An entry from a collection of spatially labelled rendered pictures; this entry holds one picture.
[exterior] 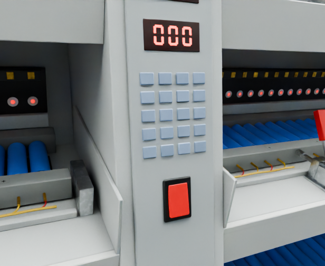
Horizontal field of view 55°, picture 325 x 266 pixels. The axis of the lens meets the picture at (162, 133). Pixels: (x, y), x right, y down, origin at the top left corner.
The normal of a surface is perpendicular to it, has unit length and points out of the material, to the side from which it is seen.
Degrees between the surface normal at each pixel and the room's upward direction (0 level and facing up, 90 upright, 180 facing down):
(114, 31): 90
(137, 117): 90
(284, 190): 19
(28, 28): 109
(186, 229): 90
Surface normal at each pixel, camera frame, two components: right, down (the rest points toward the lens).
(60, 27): 0.40, 0.41
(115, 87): 0.41, 0.10
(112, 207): -0.91, 0.08
